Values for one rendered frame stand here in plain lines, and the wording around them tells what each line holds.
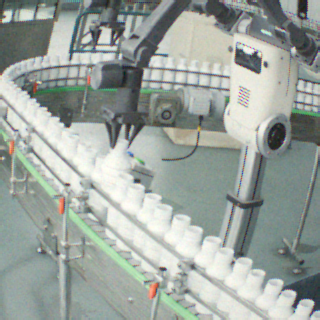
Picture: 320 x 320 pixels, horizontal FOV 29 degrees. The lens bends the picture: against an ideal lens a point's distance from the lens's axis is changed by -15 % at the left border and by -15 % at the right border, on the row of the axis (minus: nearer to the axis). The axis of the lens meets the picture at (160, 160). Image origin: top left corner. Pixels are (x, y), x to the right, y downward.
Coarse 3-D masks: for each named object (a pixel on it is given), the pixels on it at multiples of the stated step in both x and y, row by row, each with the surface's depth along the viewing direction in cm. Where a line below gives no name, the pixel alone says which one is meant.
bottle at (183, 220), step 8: (176, 216) 149; (184, 216) 149; (176, 224) 147; (184, 224) 146; (168, 232) 149; (176, 232) 147; (184, 232) 147; (168, 240) 147; (176, 240) 146; (168, 256) 148; (160, 264) 150; (168, 264) 148; (168, 272) 149
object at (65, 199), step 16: (0, 96) 242; (32, 128) 207; (16, 144) 205; (16, 192) 211; (64, 192) 170; (80, 192) 173; (64, 208) 171; (80, 208) 175; (64, 224) 173; (64, 240) 174; (80, 240) 176; (64, 256) 175; (80, 256) 177; (240, 256) 146; (160, 272) 135; (160, 288) 135; (176, 288) 139
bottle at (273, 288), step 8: (272, 280) 122; (280, 280) 121; (272, 288) 119; (280, 288) 119; (264, 296) 120; (272, 296) 119; (256, 304) 121; (264, 304) 119; (272, 304) 119; (264, 312) 120
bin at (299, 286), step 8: (296, 280) 166; (304, 280) 168; (312, 280) 171; (288, 288) 165; (296, 288) 167; (304, 288) 170; (312, 288) 173; (296, 296) 170; (304, 296) 173; (312, 296) 176; (296, 304) 172; (312, 312) 178
